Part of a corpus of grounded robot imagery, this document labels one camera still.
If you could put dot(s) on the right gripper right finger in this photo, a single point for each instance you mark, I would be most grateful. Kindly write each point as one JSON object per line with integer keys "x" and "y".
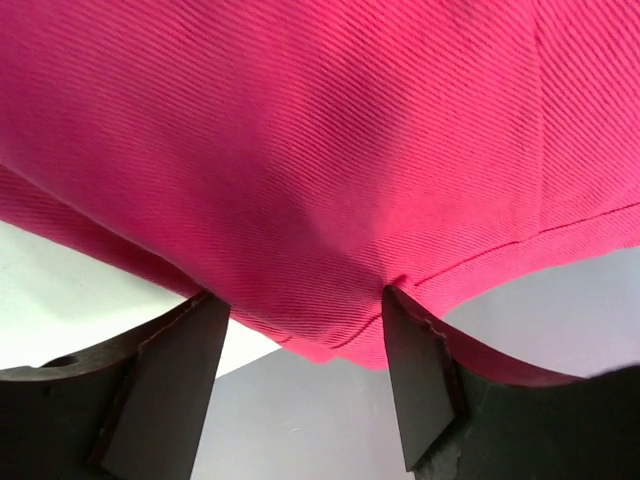
{"x": 468, "y": 411}

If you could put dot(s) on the pink trousers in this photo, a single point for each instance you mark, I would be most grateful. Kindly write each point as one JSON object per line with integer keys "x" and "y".
{"x": 295, "y": 157}

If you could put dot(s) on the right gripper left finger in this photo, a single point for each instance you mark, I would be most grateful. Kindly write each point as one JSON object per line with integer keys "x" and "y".
{"x": 131, "y": 407}

